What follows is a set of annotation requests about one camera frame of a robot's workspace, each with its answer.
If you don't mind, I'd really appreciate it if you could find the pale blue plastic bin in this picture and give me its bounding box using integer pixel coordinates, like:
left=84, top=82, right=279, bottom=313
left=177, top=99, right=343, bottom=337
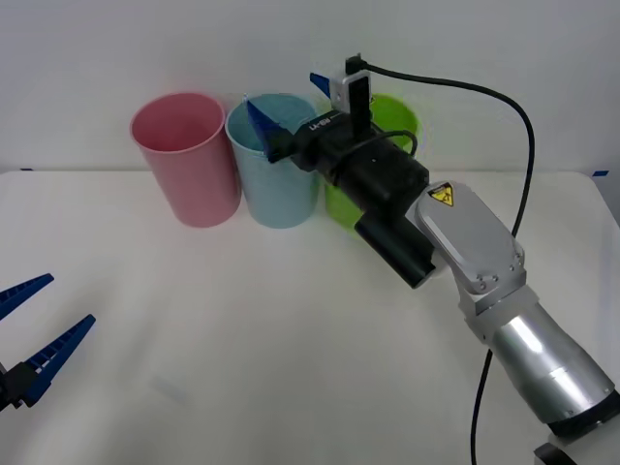
left=224, top=92, right=322, bottom=230

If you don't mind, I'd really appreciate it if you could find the pink plastic bin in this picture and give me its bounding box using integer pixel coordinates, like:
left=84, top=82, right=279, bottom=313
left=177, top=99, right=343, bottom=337
left=129, top=92, right=242, bottom=230

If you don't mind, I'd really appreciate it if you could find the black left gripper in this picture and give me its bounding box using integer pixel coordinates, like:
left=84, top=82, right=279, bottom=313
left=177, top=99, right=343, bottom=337
left=0, top=272, right=97, bottom=414

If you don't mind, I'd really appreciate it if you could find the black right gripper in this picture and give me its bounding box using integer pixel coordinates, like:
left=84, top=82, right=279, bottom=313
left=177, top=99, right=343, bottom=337
left=243, top=72, right=389, bottom=184

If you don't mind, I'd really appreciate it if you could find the green plastic bin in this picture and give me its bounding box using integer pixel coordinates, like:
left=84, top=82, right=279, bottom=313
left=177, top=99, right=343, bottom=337
left=323, top=92, right=419, bottom=238

